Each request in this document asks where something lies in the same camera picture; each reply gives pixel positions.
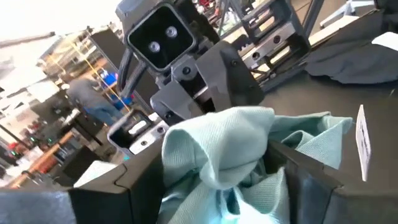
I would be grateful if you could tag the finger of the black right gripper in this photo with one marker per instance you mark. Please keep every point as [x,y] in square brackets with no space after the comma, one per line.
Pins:
[174,102]
[242,77]

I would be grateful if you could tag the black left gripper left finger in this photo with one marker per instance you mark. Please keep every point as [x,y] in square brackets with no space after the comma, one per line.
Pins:
[102,202]

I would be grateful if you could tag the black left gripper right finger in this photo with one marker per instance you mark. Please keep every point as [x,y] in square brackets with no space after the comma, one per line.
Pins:
[342,205]

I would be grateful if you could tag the light green towel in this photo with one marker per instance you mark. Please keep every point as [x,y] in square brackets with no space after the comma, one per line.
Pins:
[217,140]

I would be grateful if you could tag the black towel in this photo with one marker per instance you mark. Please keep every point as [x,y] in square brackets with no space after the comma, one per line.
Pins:
[351,62]

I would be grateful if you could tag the black cabinet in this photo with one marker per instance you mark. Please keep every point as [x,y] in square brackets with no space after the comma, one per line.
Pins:
[77,165]

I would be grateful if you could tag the black table mat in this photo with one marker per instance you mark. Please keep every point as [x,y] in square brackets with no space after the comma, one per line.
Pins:
[311,99]

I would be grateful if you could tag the blue storage bin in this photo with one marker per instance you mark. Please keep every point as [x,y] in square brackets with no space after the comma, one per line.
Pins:
[109,77]

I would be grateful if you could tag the orange wooden bench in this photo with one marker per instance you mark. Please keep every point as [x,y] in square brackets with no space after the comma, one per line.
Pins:
[40,161]

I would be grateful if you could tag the person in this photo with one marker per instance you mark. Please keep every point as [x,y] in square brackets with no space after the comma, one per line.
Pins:
[90,99]

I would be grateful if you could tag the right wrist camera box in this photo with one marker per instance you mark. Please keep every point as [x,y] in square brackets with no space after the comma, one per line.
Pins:
[161,37]

